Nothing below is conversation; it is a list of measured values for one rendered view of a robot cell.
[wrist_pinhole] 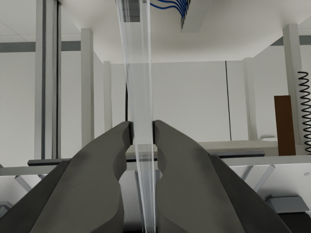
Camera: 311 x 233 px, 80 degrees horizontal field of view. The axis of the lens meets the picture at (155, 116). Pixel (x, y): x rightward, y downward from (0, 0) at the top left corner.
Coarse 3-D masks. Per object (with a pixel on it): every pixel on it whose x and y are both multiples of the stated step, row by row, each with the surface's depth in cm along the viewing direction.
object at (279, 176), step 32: (32, 160) 23; (128, 160) 24; (224, 160) 18; (256, 160) 18; (288, 160) 18; (0, 192) 19; (128, 192) 20; (256, 192) 21; (288, 192) 22; (128, 224) 26
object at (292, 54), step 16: (288, 32) 59; (288, 48) 59; (288, 64) 60; (288, 80) 60; (304, 112) 57; (256, 128) 83; (304, 128) 56; (208, 144) 70; (224, 144) 68; (240, 144) 66; (256, 144) 63; (272, 144) 61; (304, 144) 56
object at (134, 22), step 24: (120, 0) 8; (144, 0) 8; (120, 24) 8; (144, 24) 8; (144, 48) 9; (144, 72) 10; (144, 96) 11; (144, 120) 12; (144, 144) 13; (144, 168) 15; (144, 192) 18; (144, 216) 22
